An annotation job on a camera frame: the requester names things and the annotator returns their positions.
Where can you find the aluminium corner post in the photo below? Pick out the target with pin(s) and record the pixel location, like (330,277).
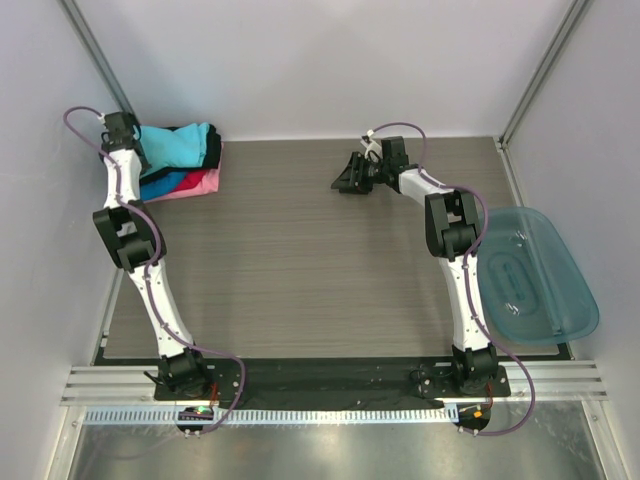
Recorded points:
(93,49)
(570,22)

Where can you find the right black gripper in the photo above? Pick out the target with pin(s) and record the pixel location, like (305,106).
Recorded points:
(360,172)

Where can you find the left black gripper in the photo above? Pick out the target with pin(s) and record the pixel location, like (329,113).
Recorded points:
(145,165)

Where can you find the folded red t shirt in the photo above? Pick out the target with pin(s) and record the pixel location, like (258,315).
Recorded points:
(191,180)

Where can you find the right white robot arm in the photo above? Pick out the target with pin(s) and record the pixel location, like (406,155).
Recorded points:
(453,234)

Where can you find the aluminium frame rail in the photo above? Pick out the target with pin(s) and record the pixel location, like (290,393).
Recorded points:
(542,380)

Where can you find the right aluminium corner post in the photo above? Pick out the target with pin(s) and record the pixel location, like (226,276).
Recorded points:
(570,22)

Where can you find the folded blue t shirt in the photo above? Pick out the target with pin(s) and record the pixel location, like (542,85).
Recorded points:
(161,186)

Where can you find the teal plastic bin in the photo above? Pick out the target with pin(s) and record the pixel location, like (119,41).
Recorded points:
(530,284)

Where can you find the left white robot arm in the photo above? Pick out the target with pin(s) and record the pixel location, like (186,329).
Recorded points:
(137,247)

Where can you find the slotted cable duct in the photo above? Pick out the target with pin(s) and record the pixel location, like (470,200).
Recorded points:
(183,416)

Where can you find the left aluminium corner post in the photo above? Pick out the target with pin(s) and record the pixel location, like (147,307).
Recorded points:
(93,49)

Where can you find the turquoise t shirt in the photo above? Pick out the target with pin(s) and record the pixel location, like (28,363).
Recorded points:
(182,148)

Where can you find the folded pink t shirt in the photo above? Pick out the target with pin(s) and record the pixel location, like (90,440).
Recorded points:
(208,185)

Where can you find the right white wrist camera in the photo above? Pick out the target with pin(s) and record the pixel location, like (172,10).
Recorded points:
(372,149)

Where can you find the folded black t shirt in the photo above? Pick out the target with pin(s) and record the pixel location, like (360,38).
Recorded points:
(211,160)

